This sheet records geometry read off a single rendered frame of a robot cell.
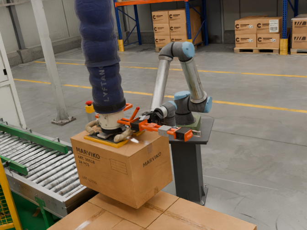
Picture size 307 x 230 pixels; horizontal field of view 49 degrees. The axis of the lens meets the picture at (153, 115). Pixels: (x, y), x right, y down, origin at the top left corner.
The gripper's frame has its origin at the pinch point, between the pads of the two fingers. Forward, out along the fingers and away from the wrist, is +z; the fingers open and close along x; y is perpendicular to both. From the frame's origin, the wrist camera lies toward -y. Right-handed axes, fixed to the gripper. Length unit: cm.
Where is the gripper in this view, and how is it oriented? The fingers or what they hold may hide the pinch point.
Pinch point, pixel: (141, 125)
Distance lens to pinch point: 221.7
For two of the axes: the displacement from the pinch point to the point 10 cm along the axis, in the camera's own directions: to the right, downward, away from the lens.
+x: -1.2, -9.2, -3.7
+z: -6.3, 3.6, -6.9
